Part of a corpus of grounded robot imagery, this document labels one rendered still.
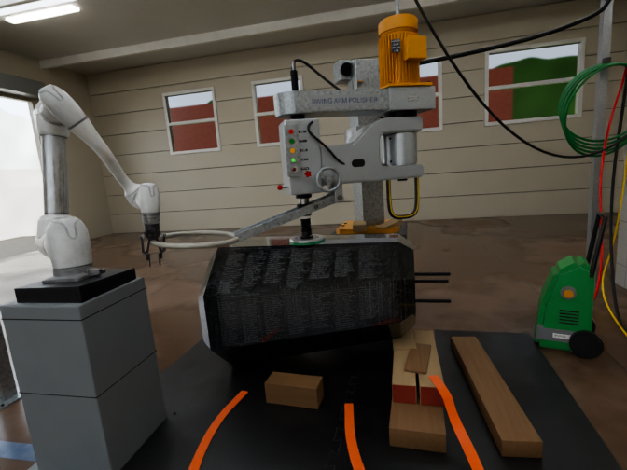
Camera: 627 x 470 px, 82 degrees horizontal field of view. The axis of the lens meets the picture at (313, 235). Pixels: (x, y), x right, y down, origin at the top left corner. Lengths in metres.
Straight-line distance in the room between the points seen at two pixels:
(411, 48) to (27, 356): 2.41
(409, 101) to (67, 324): 2.05
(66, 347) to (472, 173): 7.72
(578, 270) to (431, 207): 5.86
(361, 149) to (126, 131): 8.74
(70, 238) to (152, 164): 8.26
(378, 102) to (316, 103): 0.37
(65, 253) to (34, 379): 0.55
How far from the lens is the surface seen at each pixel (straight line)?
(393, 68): 2.39
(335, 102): 2.18
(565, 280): 2.73
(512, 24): 8.92
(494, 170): 8.51
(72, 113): 2.01
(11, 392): 3.09
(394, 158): 2.35
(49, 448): 2.20
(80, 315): 1.74
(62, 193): 2.12
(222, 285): 2.20
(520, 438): 1.94
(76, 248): 1.89
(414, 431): 1.85
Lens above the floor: 1.26
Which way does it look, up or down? 10 degrees down
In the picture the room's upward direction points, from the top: 4 degrees counter-clockwise
